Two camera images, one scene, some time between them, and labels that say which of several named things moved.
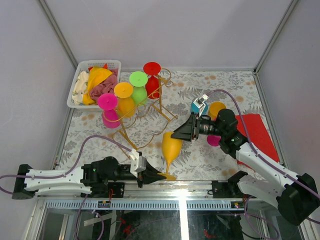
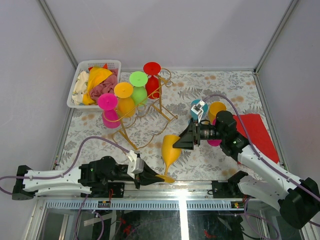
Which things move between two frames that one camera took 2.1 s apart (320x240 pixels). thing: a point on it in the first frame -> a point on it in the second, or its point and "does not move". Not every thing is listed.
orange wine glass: (171, 148) does not move
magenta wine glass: (213, 140) does not move
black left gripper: (150, 176) does not move
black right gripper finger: (186, 131) -> (186, 139)
